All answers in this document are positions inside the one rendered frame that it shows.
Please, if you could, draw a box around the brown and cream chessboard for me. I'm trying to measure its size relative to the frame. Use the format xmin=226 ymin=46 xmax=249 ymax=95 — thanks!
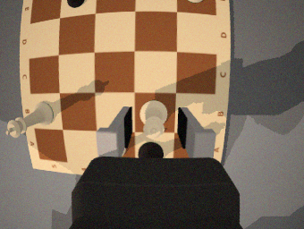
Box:
xmin=20 ymin=0 xmax=231 ymax=174

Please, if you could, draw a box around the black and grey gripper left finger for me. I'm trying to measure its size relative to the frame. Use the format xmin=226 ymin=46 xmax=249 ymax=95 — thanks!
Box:
xmin=96 ymin=106 xmax=132 ymax=157

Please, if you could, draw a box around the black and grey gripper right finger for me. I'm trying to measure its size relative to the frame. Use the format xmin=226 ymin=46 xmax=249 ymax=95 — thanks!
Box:
xmin=177 ymin=107 xmax=216 ymax=158

